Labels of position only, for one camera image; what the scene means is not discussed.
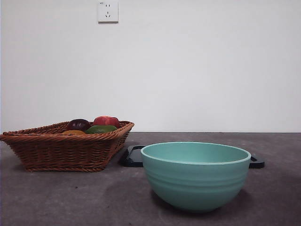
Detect yellow-brown kiwi fruit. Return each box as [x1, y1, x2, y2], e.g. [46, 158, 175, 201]
[62, 129, 87, 136]

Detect teal ceramic bowl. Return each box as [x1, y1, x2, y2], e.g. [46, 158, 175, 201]
[140, 141, 252, 214]

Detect red apple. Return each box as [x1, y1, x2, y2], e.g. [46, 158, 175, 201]
[93, 115, 120, 127]

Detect dark rectangular tray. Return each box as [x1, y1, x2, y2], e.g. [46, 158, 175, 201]
[119, 145, 265, 169]

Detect green lime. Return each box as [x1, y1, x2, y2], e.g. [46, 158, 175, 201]
[84, 125, 118, 135]

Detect dark purple plum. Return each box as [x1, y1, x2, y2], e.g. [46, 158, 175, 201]
[66, 119, 91, 132]

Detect brown wicker basket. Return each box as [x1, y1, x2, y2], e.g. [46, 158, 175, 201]
[0, 120, 135, 172]

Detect white wall socket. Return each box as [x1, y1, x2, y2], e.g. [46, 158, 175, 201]
[98, 1, 119, 24]

